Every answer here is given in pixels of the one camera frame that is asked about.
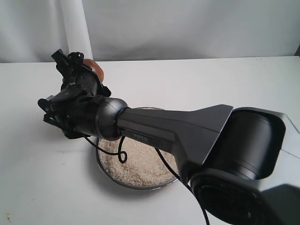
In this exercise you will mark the brown wooden cup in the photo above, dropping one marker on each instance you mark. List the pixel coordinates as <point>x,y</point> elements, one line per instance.
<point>95,68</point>

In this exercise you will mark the rice in steel tray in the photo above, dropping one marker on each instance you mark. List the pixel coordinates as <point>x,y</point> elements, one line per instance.
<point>138,164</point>

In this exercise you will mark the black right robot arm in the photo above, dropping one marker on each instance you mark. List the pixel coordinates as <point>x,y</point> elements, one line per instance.
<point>242,165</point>

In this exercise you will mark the white backdrop curtain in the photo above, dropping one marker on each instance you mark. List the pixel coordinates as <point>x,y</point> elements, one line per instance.
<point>107,30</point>

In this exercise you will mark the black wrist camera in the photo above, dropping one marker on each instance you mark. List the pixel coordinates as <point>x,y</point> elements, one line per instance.
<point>64,64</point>

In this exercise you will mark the round steel tray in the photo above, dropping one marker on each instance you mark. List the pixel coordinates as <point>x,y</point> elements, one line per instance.
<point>140,185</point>

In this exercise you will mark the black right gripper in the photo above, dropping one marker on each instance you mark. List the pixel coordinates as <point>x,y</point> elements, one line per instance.
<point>78,85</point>

